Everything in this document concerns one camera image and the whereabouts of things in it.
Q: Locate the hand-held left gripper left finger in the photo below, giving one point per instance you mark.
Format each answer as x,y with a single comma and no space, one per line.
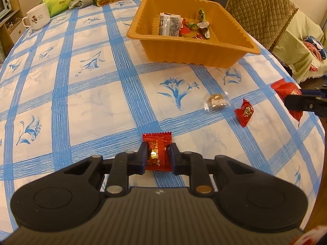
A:
141,158

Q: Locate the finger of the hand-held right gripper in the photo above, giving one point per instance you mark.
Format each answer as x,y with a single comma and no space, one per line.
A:
314,91
299,102

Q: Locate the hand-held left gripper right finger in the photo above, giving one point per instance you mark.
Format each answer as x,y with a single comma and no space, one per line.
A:
173,160

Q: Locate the large red snack packet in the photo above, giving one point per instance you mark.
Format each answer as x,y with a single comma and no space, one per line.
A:
284,88

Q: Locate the square red foil candy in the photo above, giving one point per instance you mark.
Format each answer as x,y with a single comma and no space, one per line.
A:
157,143

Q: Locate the orange plastic tray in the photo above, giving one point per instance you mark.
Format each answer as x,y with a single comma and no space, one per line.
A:
199,53

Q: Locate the yellow green candy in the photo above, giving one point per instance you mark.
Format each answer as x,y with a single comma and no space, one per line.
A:
193,25

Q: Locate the snack packets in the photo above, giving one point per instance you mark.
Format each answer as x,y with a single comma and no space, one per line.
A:
170,24

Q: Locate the blue red cloth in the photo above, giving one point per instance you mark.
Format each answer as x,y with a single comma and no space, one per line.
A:
315,47

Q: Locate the green covered sofa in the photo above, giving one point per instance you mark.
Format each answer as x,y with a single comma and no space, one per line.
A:
296,48

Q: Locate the red twist candy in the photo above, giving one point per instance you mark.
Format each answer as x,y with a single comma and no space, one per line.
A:
244,111

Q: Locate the brown clear-wrapped candy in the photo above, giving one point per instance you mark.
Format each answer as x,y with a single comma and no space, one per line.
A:
217,102

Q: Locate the blue checked tablecloth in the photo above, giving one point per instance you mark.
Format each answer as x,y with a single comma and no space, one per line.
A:
76,94

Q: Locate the quilted tan chair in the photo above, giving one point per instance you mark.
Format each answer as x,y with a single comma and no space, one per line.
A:
258,12

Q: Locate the tiny red candy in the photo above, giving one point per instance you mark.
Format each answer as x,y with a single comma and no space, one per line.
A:
197,36

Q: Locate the red wrapped candy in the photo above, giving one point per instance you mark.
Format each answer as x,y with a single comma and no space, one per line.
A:
184,30

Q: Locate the red white garment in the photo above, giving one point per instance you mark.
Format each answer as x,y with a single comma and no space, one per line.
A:
315,236

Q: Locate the grey cloth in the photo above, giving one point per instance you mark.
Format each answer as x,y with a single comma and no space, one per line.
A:
79,3

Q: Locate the white mug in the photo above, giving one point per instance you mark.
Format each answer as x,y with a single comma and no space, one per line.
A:
38,17

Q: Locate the green tissue pack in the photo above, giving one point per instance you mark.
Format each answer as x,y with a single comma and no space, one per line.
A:
58,3

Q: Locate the wooden shelf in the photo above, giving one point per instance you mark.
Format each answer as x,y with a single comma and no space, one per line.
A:
12,30

